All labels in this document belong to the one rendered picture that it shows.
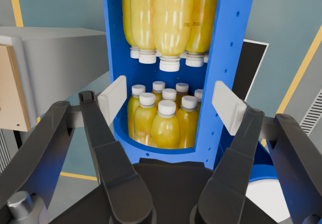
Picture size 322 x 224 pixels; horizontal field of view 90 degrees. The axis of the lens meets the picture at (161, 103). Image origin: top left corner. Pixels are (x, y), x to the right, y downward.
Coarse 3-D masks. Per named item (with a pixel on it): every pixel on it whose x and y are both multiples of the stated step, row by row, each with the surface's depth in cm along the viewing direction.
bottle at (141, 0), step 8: (136, 0) 29; (144, 0) 29; (152, 0) 29; (136, 8) 30; (144, 8) 29; (152, 8) 30; (136, 16) 30; (144, 16) 30; (152, 16) 30; (136, 24) 31; (144, 24) 30; (136, 32) 32; (144, 32) 31; (136, 40) 33; (144, 40) 32; (152, 40) 32; (144, 48) 34; (152, 48) 34
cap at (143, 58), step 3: (141, 57) 35; (144, 57) 35; (147, 57) 35; (150, 57) 35; (153, 57) 35; (141, 60) 35; (144, 60) 35; (147, 60) 35; (150, 60) 35; (153, 60) 35; (147, 63) 35
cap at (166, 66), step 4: (160, 64) 31; (164, 64) 30; (168, 64) 30; (172, 64) 30; (176, 64) 31; (160, 68) 32; (164, 68) 31; (168, 68) 30; (172, 68) 30; (176, 68) 31
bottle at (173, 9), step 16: (160, 0) 25; (176, 0) 24; (192, 0) 26; (160, 16) 26; (176, 16) 25; (192, 16) 27; (160, 32) 27; (176, 32) 26; (160, 48) 29; (176, 48) 28
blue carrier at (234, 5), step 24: (120, 0) 37; (240, 0) 23; (120, 24) 39; (216, 24) 23; (240, 24) 25; (120, 48) 41; (216, 48) 24; (240, 48) 29; (120, 72) 43; (144, 72) 50; (168, 72) 53; (192, 72) 50; (216, 72) 26; (120, 120) 47; (216, 120) 32; (216, 144) 36
